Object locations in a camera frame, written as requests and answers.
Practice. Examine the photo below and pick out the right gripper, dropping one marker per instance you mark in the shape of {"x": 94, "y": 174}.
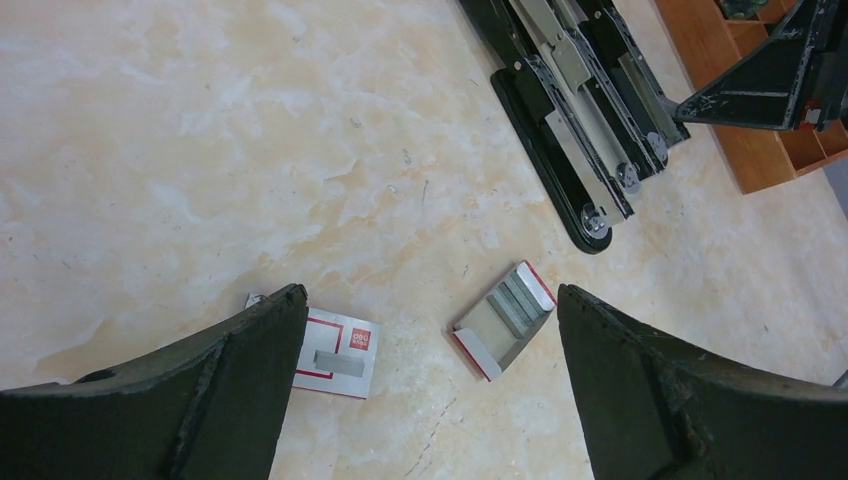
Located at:
{"x": 795, "y": 80}

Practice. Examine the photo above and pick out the dark clip bundle top left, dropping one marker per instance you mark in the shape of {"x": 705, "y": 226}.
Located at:
{"x": 740, "y": 9}

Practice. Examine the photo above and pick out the red white staple box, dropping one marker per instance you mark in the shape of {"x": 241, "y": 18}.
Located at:
{"x": 338, "y": 354}

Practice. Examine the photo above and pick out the wooden compartment tray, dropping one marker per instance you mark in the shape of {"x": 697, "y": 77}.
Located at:
{"x": 708, "y": 45}

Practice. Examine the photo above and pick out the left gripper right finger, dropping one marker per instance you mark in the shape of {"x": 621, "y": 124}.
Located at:
{"x": 653, "y": 406}

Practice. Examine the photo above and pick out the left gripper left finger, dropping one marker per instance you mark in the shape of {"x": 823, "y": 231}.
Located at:
{"x": 209, "y": 406}

